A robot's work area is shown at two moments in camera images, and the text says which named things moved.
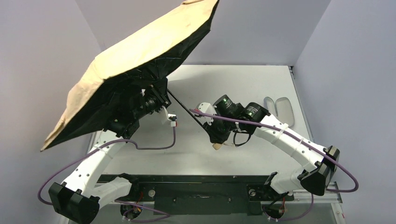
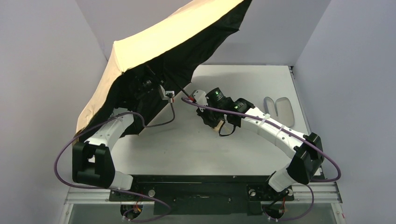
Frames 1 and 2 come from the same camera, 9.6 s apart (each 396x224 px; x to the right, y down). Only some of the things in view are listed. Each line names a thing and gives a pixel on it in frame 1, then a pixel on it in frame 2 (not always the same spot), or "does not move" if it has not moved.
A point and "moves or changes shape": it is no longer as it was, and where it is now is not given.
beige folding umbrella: (148, 57) moves or changes shape
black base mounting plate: (203, 195) does not move
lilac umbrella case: (282, 109) does not move
